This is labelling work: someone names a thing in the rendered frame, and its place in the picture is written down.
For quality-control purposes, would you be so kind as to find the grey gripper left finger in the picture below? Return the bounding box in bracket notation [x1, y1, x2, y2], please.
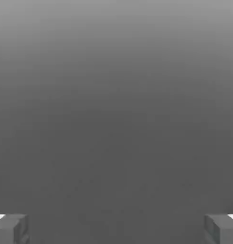
[0, 213, 31, 244]

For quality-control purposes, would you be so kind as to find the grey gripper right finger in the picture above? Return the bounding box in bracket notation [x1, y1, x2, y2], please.
[203, 213, 233, 244]

